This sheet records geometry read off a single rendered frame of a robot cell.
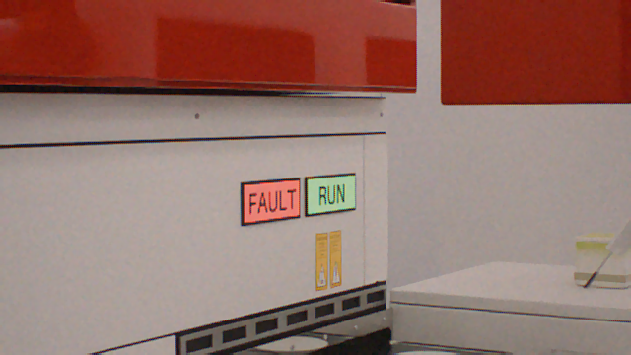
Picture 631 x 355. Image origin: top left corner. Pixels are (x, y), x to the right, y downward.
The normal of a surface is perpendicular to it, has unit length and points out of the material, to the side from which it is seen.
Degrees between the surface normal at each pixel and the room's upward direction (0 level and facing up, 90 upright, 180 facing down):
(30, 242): 90
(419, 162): 90
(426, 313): 90
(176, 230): 90
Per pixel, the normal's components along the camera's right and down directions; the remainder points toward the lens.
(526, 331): -0.53, 0.04
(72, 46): 0.85, 0.02
